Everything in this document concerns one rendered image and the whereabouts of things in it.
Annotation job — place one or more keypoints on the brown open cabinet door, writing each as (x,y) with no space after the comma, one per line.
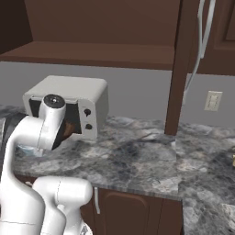
(179,76)

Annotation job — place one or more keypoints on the yellow object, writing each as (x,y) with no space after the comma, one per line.
(233,160)

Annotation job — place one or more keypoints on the white toaster oven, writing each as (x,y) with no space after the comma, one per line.
(73,88)

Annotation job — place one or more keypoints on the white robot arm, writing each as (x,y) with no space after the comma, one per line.
(21,183)

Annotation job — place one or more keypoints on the brown base cabinet door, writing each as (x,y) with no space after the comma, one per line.
(128,214)

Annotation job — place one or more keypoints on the pale blue bowl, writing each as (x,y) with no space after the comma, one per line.
(27,151)

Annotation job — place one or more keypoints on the open brown wall cabinet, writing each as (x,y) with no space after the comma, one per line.
(91,52)

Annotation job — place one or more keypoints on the closed brown wall cabinet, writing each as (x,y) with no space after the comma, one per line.
(220,46)

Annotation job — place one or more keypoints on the cream wall outlet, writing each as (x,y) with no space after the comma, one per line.
(213,100)

